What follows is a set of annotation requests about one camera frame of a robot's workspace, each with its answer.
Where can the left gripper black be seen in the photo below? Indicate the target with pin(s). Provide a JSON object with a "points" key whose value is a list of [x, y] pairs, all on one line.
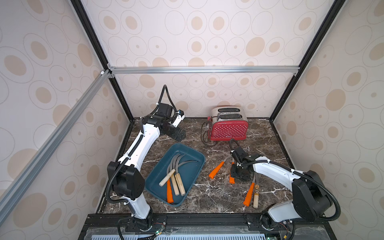
{"points": [[176, 134]]}

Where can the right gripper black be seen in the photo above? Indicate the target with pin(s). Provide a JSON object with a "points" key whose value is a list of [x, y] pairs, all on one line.
{"points": [[237, 167]]}

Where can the orange handle sickle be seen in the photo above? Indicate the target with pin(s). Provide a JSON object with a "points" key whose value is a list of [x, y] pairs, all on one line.
{"points": [[231, 179], [214, 172], [249, 195], [170, 199]]}

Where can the wooden handle sickle labelled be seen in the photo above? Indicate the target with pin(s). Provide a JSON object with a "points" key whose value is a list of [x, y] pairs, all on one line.
{"points": [[256, 192]]}

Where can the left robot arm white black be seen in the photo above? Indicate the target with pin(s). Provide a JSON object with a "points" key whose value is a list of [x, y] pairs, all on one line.
{"points": [[126, 184]]}

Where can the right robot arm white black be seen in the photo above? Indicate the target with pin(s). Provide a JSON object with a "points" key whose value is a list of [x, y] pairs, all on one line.
{"points": [[311, 199]]}

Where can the teal rectangular storage tray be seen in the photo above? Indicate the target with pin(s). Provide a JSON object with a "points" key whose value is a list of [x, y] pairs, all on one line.
{"points": [[189, 173]]}

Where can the red polka dot toaster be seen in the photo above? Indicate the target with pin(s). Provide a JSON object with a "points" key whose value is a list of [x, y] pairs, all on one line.
{"points": [[228, 122]]}

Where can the horizontal aluminium bar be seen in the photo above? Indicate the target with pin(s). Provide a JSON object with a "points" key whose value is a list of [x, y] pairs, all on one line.
{"points": [[203, 70]]}

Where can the left diagonal aluminium bar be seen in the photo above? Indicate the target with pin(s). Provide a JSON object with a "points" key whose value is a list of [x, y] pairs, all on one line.
{"points": [[21, 184]]}

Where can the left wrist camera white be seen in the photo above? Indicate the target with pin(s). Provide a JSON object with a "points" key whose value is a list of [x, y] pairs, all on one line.
{"points": [[179, 116]]}

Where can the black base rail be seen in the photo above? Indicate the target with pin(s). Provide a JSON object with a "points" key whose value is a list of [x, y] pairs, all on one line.
{"points": [[201, 227]]}

